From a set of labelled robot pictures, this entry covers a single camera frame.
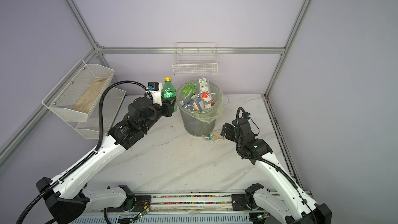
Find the white wire wall basket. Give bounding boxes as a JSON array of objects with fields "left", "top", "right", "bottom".
[{"left": 172, "top": 42, "right": 219, "bottom": 76}]

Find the aluminium front rail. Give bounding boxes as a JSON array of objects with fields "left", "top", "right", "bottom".
[{"left": 60, "top": 190, "right": 318, "bottom": 216}]

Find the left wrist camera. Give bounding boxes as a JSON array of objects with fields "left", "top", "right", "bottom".
[{"left": 148, "top": 82, "right": 163, "bottom": 106}]

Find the upper white mesh shelf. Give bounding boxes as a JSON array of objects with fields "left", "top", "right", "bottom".
[{"left": 42, "top": 60, "right": 114, "bottom": 122}]

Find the aluminium frame back rail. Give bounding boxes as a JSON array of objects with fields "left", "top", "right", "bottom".
[{"left": 97, "top": 47, "right": 286, "bottom": 55}]

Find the beige cloth in shelf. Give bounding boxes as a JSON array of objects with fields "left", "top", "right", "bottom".
[{"left": 73, "top": 76, "right": 109, "bottom": 114}]

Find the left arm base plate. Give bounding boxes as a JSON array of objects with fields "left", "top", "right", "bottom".
[{"left": 107, "top": 195, "right": 152, "bottom": 213}]

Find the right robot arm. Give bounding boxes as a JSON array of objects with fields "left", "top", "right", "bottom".
[{"left": 221, "top": 107, "right": 332, "bottom": 224}]

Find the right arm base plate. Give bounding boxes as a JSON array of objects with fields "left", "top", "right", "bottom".
[{"left": 231, "top": 194, "right": 259, "bottom": 211}]

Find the white red label bottle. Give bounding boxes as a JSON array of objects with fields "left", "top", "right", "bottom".
[{"left": 199, "top": 78, "right": 212, "bottom": 109}]

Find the green plastic bin liner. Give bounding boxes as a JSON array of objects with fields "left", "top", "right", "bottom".
[{"left": 177, "top": 79, "right": 223, "bottom": 123}]

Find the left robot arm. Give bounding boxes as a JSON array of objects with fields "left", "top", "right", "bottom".
[{"left": 16, "top": 80, "right": 177, "bottom": 224}]

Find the small green label bottle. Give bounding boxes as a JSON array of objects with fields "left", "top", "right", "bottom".
[{"left": 181, "top": 82, "right": 197, "bottom": 98}]

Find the grey mesh waste bin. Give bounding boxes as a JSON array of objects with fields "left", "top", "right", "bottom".
[{"left": 179, "top": 109, "right": 219, "bottom": 136}]

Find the green soda bottle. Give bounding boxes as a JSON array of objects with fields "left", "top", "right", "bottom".
[{"left": 161, "top": 77, "right": 177, "bottom": 113}]

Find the clear bottle orange cap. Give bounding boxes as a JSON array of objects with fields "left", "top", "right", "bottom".
[{"left": 191, "top": 94, "right": 205, "bottom": 112}]

